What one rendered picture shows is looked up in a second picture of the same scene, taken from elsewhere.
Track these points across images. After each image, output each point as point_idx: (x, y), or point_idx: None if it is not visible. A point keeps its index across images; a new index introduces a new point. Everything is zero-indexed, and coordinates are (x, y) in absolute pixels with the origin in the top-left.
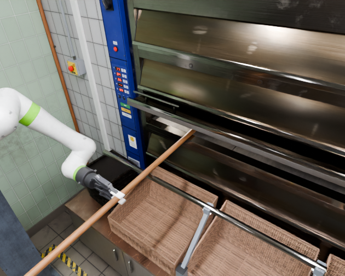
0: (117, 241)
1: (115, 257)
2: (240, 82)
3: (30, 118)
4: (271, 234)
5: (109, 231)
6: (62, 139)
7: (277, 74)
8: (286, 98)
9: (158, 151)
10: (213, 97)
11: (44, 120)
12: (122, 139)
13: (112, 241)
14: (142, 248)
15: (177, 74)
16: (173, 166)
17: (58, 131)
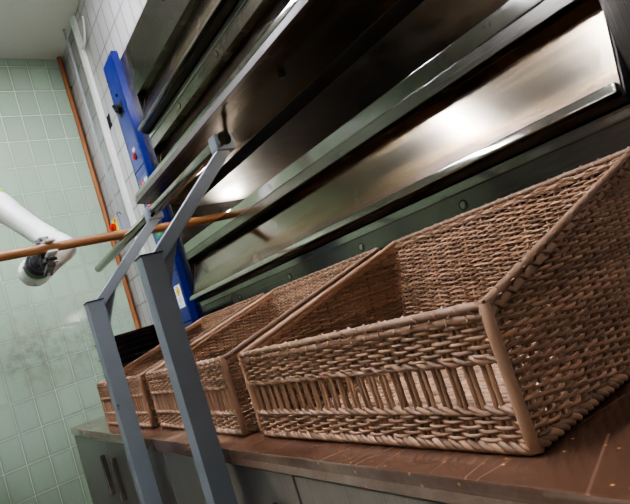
0: (104, 429)
1: (107, 480)
2: (216, 80)
3: None
4: None
5: (104, 426)
6: (23, 227)
7: (207, 19)
8: (243, 49)
9: (202, 285)
10: None
11: (4, 200)
12: None
13: (97, 431)
14: None
15: (180, 134)
16: (212, 287)
17: (20, 215)
